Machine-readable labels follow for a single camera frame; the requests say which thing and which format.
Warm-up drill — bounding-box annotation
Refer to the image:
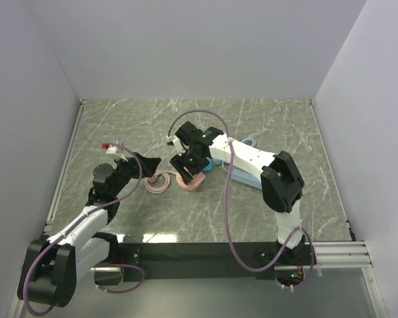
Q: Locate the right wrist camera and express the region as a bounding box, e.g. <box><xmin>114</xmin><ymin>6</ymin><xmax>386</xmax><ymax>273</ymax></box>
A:
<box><xmin>166</xmin><ymin>135</ymin><xmax>185</xmax><ymax>156</ymax></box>

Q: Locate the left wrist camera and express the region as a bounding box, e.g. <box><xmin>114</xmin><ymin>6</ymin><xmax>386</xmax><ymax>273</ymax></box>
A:
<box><xmin>100</xmin><ymin>142</ymin><xmax>127</xmax><ymax>162</ymax></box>

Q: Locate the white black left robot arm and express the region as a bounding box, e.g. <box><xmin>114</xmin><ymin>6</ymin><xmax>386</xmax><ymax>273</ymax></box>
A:
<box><xmin>17</xmin><ymin>153</ymin><xmax>161</xmax><ymax>307</ymax></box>

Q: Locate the pink coiled power cord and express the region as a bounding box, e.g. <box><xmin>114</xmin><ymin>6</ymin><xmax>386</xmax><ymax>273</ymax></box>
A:
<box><xmin>144</xmin><ymin>170</ymin><xmax>172</xmax><ymax>194</ymax></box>

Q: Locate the blue plug adapter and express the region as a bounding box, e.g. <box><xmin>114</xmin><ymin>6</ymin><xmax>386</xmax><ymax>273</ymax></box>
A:
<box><xmin>203</xmin><ymin>158</ymin><xmax>214</xmax><ymax>173</ymax></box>

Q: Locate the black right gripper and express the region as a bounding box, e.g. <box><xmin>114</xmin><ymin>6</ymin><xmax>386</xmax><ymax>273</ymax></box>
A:
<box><xmin>170</xmin><ymin>145</ymin><xmax>210</xmax><ymax>185</ymax></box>

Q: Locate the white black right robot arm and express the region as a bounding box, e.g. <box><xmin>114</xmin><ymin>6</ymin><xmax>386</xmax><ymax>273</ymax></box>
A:
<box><xmin>166</xmin><ymin>121</ymin><xmax>304</xmax><ymax>264</ymax></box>

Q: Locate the light blue power strip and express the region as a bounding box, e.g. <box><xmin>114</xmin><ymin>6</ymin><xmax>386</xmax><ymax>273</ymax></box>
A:
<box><xmin>231</xmin><ymin>169</ymin><xmax>262</xmax><ymax>189</ymax></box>

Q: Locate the pink cube socket adapter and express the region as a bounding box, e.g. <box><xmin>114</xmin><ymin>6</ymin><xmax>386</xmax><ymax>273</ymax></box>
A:
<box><xmin>176</xmin><ymin>167</ymin><xmax>207</xmax><ymax>193</ymax></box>

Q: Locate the light blue power cord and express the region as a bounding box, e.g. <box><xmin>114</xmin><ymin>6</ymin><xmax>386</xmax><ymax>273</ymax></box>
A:
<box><xmin>220</xmin><ymin>137</ymin><xmax>258</xmax><ymax>172</ymax></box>

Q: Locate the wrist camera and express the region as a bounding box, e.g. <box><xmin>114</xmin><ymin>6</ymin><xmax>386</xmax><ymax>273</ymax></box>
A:
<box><xmin>166</xmin><ymin>135</ymin><xmax>185</xmax><ymax>156</ymax></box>
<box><xmin>100</xmin><ymin>142</ymin><xmax>127</xmax><ymax>162</ymax></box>

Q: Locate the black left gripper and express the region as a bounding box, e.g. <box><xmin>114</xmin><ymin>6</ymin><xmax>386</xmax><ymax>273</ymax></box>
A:
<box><xmin>110</xmin><ymin>152</ymin><xmax>161</xmax><ymax>197</ymax></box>

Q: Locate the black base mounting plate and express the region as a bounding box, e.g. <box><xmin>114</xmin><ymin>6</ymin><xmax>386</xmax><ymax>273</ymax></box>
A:
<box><xmin>92</xmin><ymin>242</ymin><xmax>319</xmax><ymax>288</ymax></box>

